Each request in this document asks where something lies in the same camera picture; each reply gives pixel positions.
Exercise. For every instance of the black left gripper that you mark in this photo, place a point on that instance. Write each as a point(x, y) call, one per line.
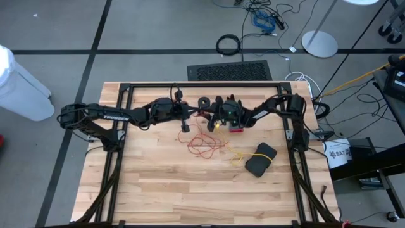
point(181, 111)

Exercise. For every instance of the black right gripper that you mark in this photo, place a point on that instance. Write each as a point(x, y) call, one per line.
point(231, 112)

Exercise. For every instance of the plain black spool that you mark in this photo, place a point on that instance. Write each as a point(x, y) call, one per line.
point(200, 103)

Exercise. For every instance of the grey and black work glove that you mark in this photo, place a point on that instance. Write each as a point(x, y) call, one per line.
point(235, 129)

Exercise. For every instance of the black soft pouch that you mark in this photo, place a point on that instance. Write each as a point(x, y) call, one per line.
point(261, 160)

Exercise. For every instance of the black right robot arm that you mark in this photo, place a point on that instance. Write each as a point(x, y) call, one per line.
point(262, 112)

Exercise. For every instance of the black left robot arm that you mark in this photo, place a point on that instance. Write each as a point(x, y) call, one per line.
point(114, 117)

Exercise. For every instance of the black perforated floor grate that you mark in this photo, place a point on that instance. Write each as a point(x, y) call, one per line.
point(232, 71)

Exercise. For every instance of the black power strip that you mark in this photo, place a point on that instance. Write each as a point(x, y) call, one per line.
point(279, 22)

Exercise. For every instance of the white round stand base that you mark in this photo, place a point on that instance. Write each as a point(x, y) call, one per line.
point(319, 44)

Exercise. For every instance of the white printed box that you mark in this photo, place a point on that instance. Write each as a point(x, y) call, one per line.
point(337, 156)

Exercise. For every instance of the white bagged bin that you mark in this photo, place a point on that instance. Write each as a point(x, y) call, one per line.
point(22, 92)

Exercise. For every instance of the dark side table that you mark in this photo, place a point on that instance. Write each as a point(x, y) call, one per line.
point(395, 120)

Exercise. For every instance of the black device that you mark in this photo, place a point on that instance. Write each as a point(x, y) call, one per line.
point(397, 84)

